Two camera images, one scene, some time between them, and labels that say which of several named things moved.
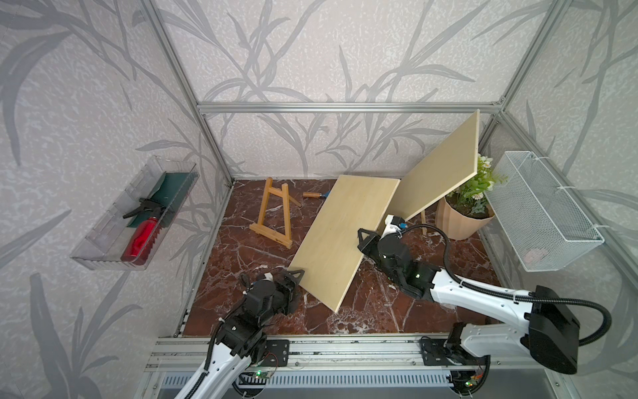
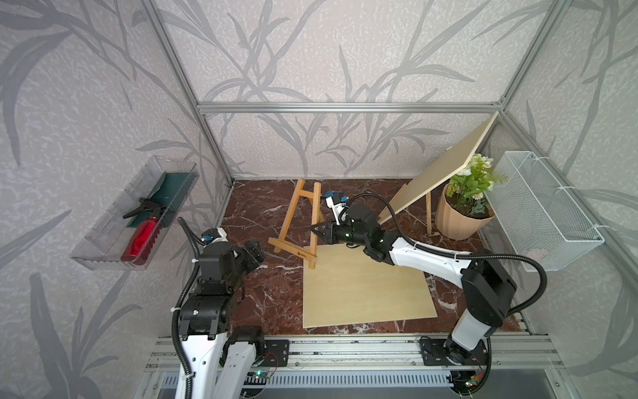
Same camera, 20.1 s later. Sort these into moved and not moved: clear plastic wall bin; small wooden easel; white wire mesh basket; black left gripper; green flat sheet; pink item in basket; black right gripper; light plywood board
Moved: black right gripper; light plywood board; black left gripper; small wooden easel
Not moved: pink item in basket; clear plastic wall bin; white wire mesh basket; green flat sheet
